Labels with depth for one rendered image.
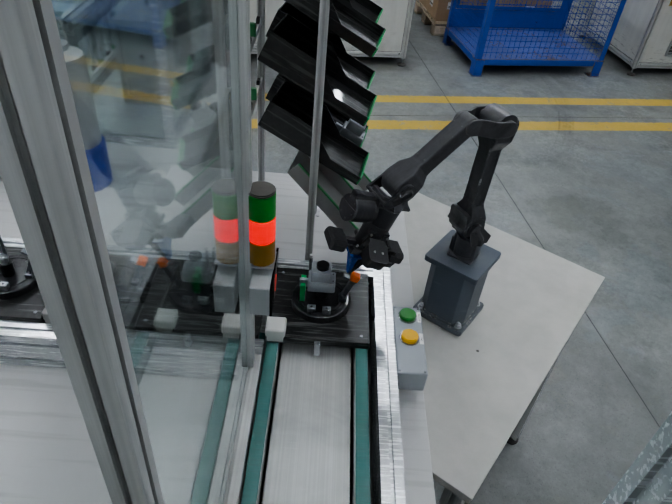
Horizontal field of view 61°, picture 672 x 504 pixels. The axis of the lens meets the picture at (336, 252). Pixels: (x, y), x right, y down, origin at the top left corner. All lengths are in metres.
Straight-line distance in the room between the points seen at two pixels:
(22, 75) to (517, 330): 1.47
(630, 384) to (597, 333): 0.30
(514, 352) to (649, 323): 1.76
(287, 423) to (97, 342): 0.91
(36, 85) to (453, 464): 1.17
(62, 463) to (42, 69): 1.12
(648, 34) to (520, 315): 4.81
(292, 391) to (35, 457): 0.53
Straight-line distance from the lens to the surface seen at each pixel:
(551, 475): 2.47
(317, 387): 1.31
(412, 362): 1.33
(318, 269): 1.32
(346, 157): 1.50
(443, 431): 1.36
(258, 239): 1.02
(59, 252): 0.33
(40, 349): 1.47
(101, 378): 0.40
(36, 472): 1.35
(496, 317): 1.64
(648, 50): 6.36
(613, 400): 2.81
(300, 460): 1.21
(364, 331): 1.36
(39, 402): 1.45
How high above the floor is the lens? 1.96
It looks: 39 degrees down
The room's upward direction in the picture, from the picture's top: 6 degrees clockwise
